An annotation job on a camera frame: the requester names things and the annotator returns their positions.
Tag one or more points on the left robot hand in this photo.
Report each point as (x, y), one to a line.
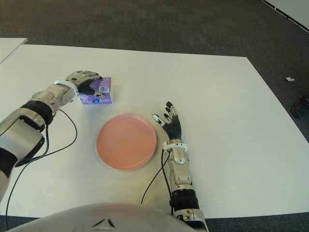
(82, 79)

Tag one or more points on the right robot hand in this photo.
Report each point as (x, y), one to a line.
(174, 129)

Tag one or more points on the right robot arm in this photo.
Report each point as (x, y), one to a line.
(181, 174)

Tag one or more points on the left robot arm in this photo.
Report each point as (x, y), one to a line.
(21, 130)

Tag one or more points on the small white floor object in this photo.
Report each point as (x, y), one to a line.
(289, 79)

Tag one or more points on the purple tissue paper pack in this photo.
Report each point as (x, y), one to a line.
(89, 99)

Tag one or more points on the pink round plate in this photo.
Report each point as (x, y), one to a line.
(126, 142)

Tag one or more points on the neighbouring white table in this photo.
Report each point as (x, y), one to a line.
(8, 47)

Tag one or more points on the grey robot torso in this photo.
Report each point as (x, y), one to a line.
(101, 217)

